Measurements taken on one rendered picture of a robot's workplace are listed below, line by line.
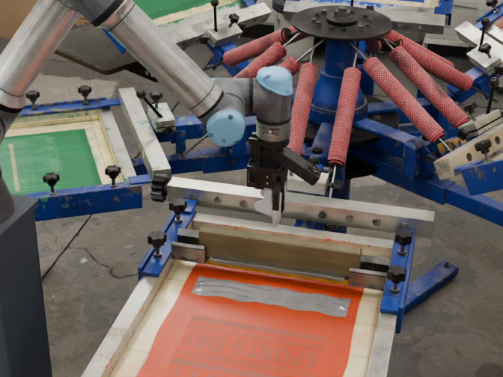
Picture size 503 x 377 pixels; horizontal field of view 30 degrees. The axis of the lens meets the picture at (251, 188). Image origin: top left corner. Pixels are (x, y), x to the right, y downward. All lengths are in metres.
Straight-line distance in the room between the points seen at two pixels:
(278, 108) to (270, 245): 0.36
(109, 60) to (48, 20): 1.56
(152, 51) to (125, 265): 2.28
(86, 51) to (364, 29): 1.24
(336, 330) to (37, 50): 0.87
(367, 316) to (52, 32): 0.92
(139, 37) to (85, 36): 1.95
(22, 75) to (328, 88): 1.13
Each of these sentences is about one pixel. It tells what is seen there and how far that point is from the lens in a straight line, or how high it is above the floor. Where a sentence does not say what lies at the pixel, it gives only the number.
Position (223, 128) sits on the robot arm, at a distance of 1.84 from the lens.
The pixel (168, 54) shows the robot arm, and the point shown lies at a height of 1.57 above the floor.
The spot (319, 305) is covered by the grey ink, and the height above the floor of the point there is 0.96.
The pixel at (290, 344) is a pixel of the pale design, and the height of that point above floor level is 0.96.
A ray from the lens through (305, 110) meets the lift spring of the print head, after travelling 2.62.
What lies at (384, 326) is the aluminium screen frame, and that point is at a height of 0.99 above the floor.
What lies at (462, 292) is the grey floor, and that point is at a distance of 3.95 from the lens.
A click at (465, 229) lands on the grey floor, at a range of 4.37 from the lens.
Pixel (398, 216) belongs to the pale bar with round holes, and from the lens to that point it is 2.34.
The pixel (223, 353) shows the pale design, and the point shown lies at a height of 0.96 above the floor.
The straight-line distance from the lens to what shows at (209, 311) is 2.12.
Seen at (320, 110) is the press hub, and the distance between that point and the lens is 2.84.
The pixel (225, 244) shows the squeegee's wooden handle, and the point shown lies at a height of 1.03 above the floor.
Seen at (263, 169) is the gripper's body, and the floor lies 1.26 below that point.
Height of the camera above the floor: 2.22
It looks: 29 degrees down
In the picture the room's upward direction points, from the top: 1 degrees clockwise
